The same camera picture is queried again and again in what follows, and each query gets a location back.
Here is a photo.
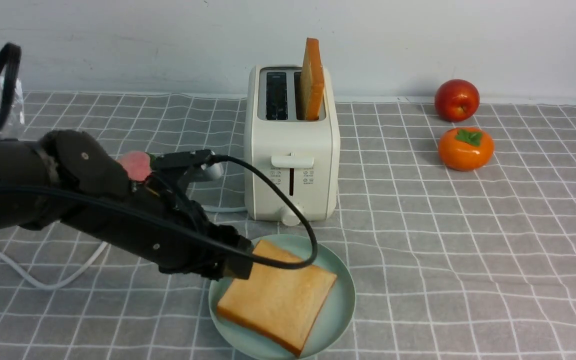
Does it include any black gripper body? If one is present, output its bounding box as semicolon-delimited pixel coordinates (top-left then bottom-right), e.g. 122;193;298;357
61;178;240;280

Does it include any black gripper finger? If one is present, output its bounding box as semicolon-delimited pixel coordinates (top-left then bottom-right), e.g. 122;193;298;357
221;235;255;280

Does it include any toast slice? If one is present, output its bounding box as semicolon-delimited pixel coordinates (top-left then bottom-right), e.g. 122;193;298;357
300;38;325;121
214;263;338;359

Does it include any white two-slot toaster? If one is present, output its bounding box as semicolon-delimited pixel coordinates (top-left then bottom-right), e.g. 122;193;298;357
243;64;341;221

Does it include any pink peach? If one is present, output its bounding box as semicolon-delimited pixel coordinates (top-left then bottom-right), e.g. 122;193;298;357
117;151;154;183

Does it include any light green round plate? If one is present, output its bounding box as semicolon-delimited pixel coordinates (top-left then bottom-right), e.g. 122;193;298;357
208;244;356;360

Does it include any grey checked tablecloth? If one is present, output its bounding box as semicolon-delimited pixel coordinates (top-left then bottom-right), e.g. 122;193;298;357
0;99;576;360

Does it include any orange persimmon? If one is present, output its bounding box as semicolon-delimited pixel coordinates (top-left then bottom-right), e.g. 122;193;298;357
438;127;495;172

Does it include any red apple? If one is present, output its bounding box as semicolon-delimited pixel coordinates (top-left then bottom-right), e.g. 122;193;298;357
434;79;480;123

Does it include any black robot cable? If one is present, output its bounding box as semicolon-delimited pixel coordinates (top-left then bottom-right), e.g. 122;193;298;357
0;42;319;271

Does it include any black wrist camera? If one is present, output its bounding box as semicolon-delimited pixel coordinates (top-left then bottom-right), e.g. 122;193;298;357
150;149;225;185

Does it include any white toaster power cord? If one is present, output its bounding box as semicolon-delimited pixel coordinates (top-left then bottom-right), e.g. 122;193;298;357
0;204;248;291

